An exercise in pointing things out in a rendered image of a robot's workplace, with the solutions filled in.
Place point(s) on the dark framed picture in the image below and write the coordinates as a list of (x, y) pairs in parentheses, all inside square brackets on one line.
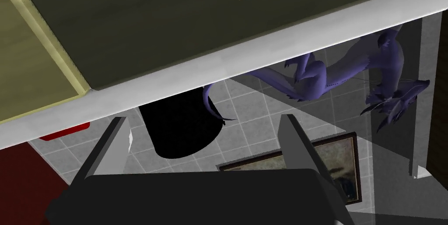
[(341, 162)]

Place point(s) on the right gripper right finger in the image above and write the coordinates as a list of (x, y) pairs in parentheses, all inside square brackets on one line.
[(297, 144)]

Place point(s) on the purple dragon figure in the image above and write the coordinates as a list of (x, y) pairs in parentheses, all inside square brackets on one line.
[(350, 67)]

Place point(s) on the dark red cabinet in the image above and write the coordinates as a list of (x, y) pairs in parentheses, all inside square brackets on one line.
[(24, 183)]

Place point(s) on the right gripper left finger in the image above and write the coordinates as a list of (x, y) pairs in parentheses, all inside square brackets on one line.
[(111, 151)]

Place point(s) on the black cylinder bin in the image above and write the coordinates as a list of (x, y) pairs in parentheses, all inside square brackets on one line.
[(182, 123)]

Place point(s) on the red flat object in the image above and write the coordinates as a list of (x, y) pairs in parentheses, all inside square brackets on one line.
[(66, 131)]

